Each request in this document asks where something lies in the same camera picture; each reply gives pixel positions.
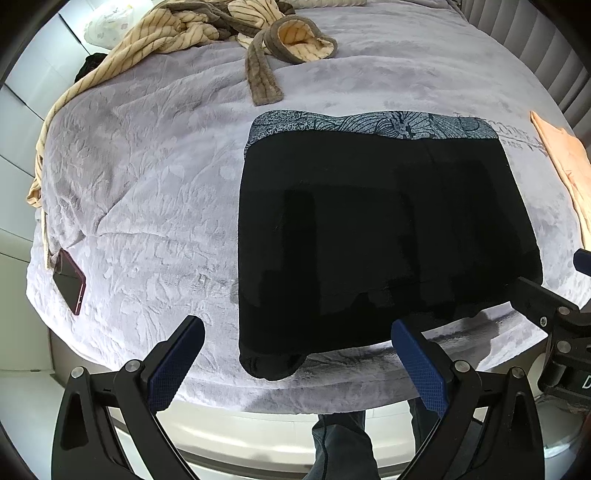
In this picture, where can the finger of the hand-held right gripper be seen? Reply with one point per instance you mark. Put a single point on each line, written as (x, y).
(584, 263)
(538, 297)

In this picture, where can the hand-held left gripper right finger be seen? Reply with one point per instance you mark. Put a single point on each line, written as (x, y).
(422, 369)

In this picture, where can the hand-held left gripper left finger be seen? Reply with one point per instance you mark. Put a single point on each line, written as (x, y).
(173, 369)

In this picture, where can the black pants with patterned waistband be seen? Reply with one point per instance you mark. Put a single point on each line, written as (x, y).
(369, 230)

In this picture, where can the person's right leg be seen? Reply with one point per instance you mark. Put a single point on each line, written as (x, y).
(422, 415)

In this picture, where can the person's leg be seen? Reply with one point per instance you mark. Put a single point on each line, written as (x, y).
(422, 415)
(344, 443)

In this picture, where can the orange cloth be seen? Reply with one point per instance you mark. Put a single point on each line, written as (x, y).
(568, 157)

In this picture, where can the person's left leg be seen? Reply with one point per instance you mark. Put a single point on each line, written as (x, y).
(344, 443)

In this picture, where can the dark red smartphone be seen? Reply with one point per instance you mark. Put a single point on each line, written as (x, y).
(69, 279)

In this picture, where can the grey embossed plush blanket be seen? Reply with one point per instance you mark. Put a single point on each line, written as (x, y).
(152, 184)

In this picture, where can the grey padded headboard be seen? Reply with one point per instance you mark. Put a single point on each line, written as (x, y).
(545, 46)

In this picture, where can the black cloth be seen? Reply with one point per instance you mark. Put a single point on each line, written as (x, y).
(92, 67)

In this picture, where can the beige striped robe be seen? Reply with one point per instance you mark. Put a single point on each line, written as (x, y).
(152, 41)

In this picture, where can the white floral pillow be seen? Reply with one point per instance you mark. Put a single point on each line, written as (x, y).
(108, 25)

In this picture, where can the white bed frame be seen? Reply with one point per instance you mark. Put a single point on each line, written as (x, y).
(258, 429)

